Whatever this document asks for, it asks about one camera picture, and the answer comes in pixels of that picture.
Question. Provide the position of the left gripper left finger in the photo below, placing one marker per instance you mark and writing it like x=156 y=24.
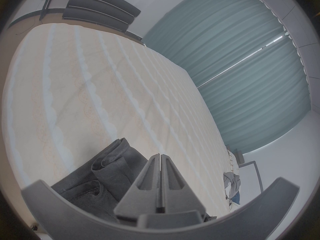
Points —
x=142 y=194

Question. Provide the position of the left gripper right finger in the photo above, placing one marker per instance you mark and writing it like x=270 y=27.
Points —
x=180 y=196

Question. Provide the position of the black T-shirt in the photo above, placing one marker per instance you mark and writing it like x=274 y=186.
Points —
x=100 y=184

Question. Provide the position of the pile of clothes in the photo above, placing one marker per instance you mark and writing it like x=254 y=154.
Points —
x=231 y=184

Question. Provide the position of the bed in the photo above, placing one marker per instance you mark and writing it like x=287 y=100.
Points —
x=112 y=96

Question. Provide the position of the white printed pillow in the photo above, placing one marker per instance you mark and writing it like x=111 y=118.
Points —
x=232 y=160

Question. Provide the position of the grey bedside table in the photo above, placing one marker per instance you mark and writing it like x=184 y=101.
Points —
x=238 y=156

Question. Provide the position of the black dressing table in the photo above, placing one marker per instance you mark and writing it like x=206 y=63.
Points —
x=100 y=6

